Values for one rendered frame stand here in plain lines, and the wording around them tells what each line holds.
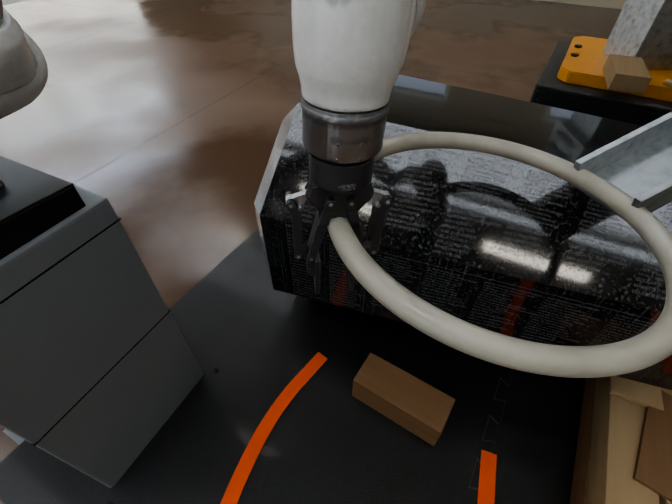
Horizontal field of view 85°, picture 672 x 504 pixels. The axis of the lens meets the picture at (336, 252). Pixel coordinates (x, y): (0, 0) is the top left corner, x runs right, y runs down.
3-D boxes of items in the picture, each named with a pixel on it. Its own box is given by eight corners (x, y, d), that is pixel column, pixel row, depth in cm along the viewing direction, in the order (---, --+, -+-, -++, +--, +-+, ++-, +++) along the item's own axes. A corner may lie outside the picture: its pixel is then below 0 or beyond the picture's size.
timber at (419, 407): (351, 395, 126) (352, 380, 118) (368, 368, 133) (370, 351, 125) (433, 447, 115) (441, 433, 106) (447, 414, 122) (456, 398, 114)
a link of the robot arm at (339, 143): (400, 114, 35) (390, 170, 39) (379, 80, 41) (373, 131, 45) (304, 115, 34) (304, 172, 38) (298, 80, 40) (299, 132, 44)
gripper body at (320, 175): (306, 165, 38) (307, 233, 45) (386, 163, 39) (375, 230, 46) (302, 132, 44) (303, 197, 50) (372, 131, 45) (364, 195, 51)
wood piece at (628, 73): (602, 68, 132) (609, 53, 129) (633, 72, 130) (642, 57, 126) (607, 89, 119) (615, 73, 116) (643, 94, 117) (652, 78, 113)
